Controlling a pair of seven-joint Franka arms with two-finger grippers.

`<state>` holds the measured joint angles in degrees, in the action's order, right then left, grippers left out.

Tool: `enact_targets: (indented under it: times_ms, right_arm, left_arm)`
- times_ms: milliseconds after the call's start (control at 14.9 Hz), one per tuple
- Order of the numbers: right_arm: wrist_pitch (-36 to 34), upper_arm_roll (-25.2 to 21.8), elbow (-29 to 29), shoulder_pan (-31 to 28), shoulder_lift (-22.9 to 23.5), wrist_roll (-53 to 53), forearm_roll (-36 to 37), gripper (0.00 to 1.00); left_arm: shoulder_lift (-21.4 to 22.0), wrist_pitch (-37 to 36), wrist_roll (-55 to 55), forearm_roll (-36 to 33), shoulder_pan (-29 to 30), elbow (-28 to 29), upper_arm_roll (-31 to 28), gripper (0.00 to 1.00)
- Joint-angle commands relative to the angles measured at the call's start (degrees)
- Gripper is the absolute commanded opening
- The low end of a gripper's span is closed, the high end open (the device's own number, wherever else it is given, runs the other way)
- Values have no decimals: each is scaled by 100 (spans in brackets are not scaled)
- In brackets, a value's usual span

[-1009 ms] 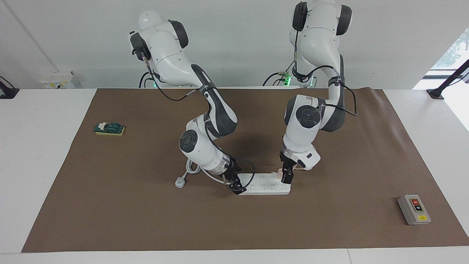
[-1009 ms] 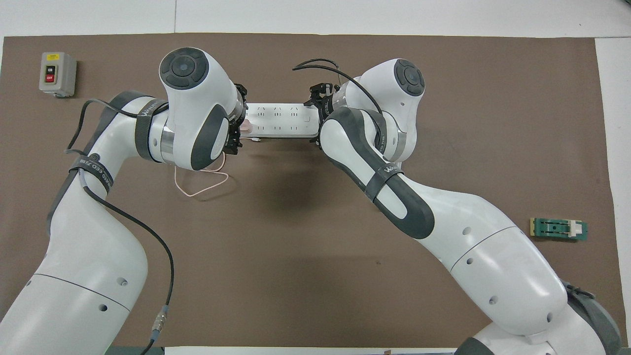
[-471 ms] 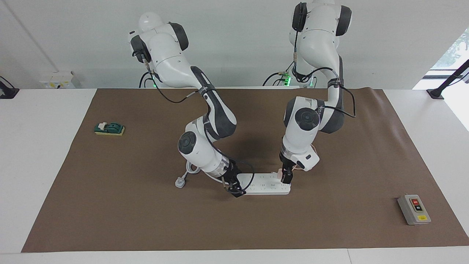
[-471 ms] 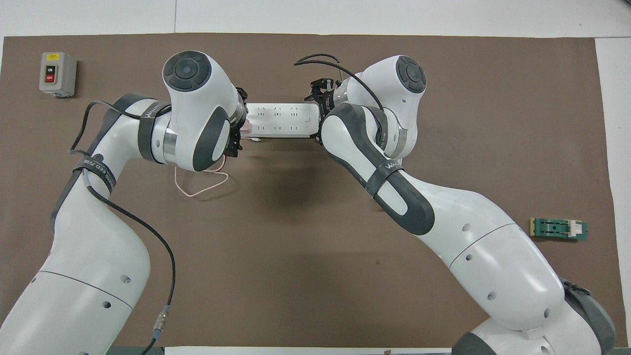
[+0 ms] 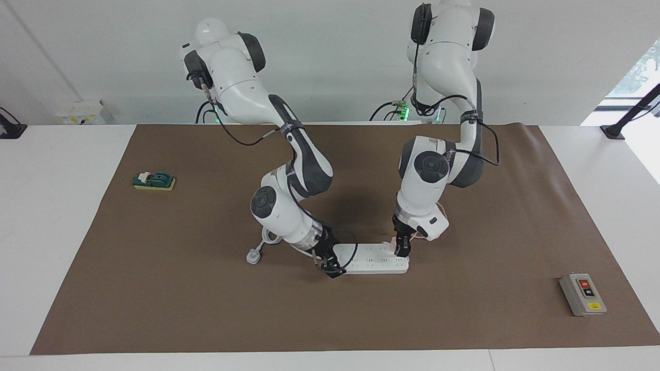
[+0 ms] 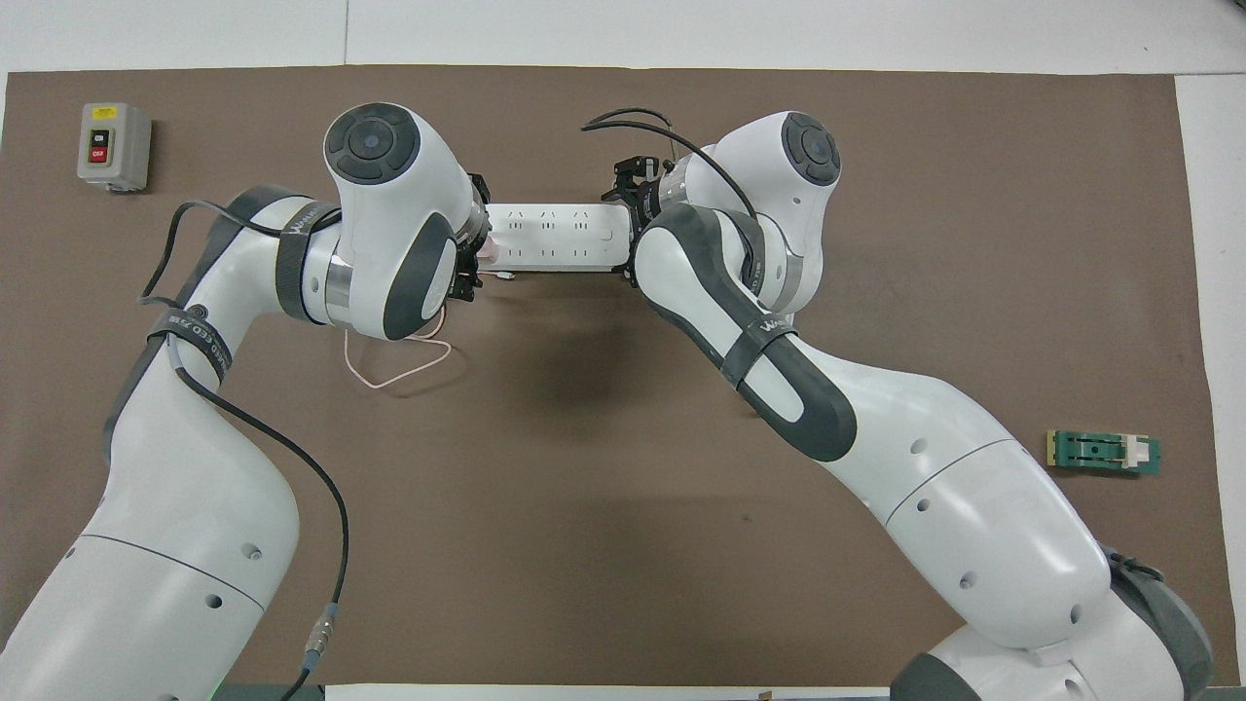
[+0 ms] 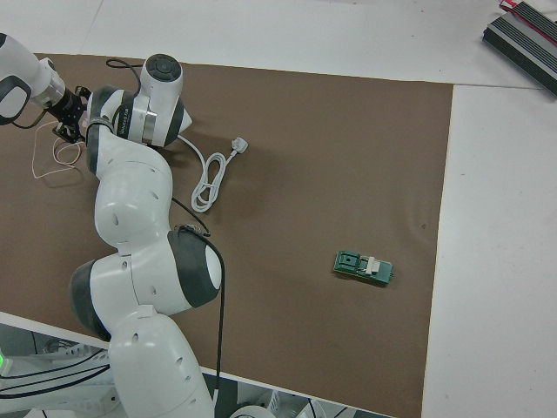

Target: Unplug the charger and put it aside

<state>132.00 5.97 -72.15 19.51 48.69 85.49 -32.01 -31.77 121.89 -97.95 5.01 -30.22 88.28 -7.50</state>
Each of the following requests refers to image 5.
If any white power strip with cord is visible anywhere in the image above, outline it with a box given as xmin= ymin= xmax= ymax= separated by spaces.
xmin=246 ymin=228 xmax=411 ymax=275

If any pink charging cable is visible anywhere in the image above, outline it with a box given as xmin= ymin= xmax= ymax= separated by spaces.
xmin=411 ymin=203 xmax=448 ymax=243

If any brown paper table mat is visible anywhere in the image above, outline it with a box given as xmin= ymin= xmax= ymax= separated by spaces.
xmin=30 ymin=124 xmax=660 ymax=355

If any black angled stand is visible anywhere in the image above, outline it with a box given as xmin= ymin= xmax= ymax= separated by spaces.
xmin=601 ymin=82 xmax=660 ymax=141

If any black base cable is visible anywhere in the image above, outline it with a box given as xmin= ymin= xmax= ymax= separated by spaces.
xmin=195 ymin=100 xmax=218 ymax=124
xmin=369 ymin=88 xmax=414 ymax=122

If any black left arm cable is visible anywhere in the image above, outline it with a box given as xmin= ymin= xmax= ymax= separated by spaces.
xmin=412 ymin=5 xmax=501 ymax=167

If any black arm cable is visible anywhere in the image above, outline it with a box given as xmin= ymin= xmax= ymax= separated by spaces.
xmin=199 ymin=82 xmax=358 ymax=273
xmin=412 ymin=5 xmax=501 ymax=167

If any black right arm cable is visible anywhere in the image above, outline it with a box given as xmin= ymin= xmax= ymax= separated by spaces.
xmin=199 ymin=82 xmax=358 ymax=273

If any green knife switch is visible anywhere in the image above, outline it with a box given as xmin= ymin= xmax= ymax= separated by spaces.
xmin=133 ymin=171 xmax=176 ymax=192

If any grey on-off switch box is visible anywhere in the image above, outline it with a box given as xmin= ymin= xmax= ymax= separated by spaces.
xmin=559 ymin=273 xmax=607 ymax=317

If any white wall outlet box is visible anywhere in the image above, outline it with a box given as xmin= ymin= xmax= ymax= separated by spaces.
xmin=56 ymin=100 xmax=111 ymax=125

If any window with white frame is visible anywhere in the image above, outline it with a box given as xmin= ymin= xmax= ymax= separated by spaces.
xmin=580 ymin=40 xmax=660 ymax=127

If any black clamp bracket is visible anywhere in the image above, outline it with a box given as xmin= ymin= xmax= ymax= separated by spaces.
xmin=0 ymin=107 xmax=27 ymax=140

